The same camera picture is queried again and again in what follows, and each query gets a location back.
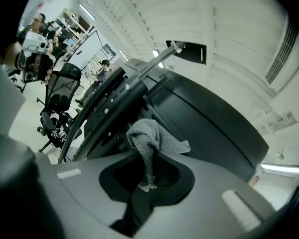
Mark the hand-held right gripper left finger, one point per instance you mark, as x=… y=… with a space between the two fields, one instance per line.
x=77 y=195

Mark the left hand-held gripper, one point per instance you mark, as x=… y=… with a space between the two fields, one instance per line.
x=35 y=42

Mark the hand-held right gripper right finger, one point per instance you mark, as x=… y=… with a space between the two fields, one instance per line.
x=214 y=208

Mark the grey knitted cloth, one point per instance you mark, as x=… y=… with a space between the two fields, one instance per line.
x=149 y=136

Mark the person's left forearm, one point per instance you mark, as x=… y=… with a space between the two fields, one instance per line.
x=10 y=55

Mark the black wrist watch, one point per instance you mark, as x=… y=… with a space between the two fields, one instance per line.
x=18 y=60

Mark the wooden storage shelves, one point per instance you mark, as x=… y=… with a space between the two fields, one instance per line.
x=72 y=24

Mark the black mesh office chair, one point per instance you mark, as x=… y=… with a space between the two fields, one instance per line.
x=64 y=83

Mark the white rolling whiteboard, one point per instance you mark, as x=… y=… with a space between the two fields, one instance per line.
x=89 y=48

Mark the ceiling tube light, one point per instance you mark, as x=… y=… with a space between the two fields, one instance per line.
x=123 y=54
x=155 y=53
x=87 y=11
x=281 y=168

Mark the unused grey gripper device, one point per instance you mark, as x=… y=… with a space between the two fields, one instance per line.
x=55 y=116

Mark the large black TV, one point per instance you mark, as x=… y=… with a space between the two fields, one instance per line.
x=201 y=123

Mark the white ceiling pipes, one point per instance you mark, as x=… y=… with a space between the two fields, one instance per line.
x=286 y=117

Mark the white air conditioner vent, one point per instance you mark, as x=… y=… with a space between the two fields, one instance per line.
x=281 y=56

